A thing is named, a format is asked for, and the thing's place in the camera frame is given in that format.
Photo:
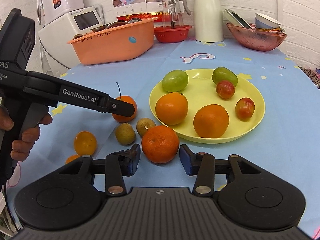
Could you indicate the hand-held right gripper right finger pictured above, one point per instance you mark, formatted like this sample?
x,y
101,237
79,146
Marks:
x,y
186,160

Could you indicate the brown longan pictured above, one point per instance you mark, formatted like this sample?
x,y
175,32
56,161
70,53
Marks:
x,y
125,134
145,126

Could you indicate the metal bowls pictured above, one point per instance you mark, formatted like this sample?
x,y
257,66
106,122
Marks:
x,y
117,25

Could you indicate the pink glass bowl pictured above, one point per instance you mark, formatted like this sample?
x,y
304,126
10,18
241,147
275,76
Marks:
x,y
257,40

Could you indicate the red plum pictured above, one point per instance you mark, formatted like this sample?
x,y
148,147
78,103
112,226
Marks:
x,y
245,108
225,90

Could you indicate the reddish orange mandarin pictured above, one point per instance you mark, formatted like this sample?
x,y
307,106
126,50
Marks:
x,y
160,145

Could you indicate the light green fruit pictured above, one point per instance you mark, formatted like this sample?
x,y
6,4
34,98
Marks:
x,y
175,80

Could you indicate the white thermos jug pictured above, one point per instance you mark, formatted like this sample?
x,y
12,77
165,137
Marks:
x,y
208,15

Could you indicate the blue and white bowl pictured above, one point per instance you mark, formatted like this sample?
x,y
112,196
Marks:
x,y
267,21

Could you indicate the yellow plastic plate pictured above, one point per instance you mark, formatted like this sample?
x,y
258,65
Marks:
x,y
207,97

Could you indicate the tangerine with dark stem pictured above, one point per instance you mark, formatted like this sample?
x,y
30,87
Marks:
x,y
122,119

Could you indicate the white appliance with screen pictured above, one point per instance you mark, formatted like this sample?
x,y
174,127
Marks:
x,y
57,45

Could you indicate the small orange kumquat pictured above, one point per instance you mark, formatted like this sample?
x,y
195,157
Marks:
x,y
72,159
85,143

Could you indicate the leopard pattern cloth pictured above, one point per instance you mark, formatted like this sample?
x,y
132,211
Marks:
x,y
311,75

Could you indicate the orange plastic basket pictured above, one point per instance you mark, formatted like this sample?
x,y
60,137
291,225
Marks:
x,y
115,46

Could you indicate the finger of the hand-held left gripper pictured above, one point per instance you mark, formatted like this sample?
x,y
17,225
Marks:
x,y
75,93

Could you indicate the glass pitcher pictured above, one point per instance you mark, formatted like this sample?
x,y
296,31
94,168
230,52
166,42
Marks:
x,y
172,12

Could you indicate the large orange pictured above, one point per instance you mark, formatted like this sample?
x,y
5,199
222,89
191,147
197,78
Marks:
x,y
211,121
171,108

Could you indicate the patterned rim bowl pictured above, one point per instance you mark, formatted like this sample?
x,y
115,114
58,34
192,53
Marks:
x,y
271,30

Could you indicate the red plastic basket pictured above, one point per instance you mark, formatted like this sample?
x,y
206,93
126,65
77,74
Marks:
x,y
172,35

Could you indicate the dark green fruit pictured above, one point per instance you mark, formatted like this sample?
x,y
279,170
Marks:
x,y
223,75

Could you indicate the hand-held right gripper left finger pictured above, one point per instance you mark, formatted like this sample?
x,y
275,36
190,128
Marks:
x,y
131,161

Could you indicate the person's left hand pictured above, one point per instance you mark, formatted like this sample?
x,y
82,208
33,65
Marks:
x,y
30,133

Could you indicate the green rimmed bowl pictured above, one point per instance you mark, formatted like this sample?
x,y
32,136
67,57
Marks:
x,y
236,18

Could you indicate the blue printed tablecloth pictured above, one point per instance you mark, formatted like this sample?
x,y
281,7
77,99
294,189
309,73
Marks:
x,y
282,130

